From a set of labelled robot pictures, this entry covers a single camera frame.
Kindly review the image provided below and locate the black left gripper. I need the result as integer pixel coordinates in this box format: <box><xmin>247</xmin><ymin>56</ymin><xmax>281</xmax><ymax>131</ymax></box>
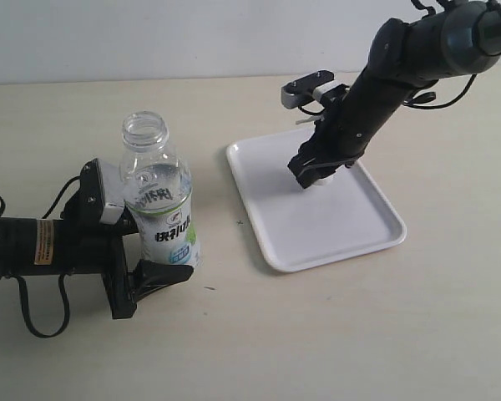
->
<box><xmin>60</xmin><ymin>200</ymin><xmax>195</xmax><ymax>321</ymax></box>

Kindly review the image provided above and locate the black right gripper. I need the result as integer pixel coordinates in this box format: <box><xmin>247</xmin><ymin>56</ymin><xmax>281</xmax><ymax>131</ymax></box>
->
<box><xmin>287</xmin><ymin>120</ymin><xmax>359</xmax><ymax>189</ymax></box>

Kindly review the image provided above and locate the clear plastic drink bottle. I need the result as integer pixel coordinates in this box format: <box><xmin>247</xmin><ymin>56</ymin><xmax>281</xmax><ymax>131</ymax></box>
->
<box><xmin>119</xmin><ymin>111</ymin><xmax>201</xmax><ymax>268</ymax></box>

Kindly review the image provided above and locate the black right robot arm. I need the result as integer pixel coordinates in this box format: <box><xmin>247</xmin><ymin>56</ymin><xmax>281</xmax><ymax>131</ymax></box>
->
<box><xmin>281</xmin><ymin>1</ymin><xmax>501</xmax><ymax>189</ymax></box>

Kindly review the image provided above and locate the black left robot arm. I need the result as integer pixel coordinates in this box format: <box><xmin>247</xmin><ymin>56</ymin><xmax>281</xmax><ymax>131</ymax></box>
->
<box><xmin>0</xmin><ymin>212</ymin><xmax>194</xmax><ymax>323</ymax></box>

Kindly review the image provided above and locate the white rectangular plastic tray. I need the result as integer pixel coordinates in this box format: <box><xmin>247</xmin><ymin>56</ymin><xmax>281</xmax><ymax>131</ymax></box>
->
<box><xmin>225</xmin><ymin>128</ymin><xmax>407</xmax><ymax>273</ymax></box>

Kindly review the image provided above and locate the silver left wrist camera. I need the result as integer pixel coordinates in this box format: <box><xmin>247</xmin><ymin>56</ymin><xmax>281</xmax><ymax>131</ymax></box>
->
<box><xmin>79</xmin><ymin>158</ymin><xmax>124</xmax><ymax>226</ymax></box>

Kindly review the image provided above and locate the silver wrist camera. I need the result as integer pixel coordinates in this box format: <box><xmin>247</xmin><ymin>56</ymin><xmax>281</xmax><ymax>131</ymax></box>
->
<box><xmin>281</xmin><ymin>70</ymin><xmax>350</xmax><ymax>109</ymax></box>
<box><xmin>79</xmin><ymin>158</ymin><xmax>124</xmax><ymax>226</ymax></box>

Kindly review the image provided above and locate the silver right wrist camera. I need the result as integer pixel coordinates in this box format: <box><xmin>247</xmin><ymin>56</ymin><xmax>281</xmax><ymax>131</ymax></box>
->
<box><xmin>281</xmin><ymin>70</ymin><xmax>350</xmax><ymax>109</ymax></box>

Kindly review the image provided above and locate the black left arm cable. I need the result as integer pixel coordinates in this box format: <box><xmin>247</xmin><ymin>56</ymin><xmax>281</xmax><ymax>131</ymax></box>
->
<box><xmin>0</xmin><ymin>175</ymin><xmax>83</xmax><ymax>338</ymax></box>

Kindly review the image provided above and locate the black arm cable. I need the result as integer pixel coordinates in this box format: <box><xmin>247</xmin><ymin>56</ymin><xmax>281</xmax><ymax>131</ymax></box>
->
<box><xmin>294</xmin><ymin>0</ymin><xmax>477</xmax><ymax>126</ymax></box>
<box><xmin>0</xmin><ymin>175</ymin><xmax>83</xmax><ymax>338</ymax></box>

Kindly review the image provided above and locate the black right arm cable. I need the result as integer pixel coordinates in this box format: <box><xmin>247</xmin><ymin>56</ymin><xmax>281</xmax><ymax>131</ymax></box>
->
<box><xmin>294</xmin><ymin>0</ymin><xmax>477</xmax><ymax>126</ymax></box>

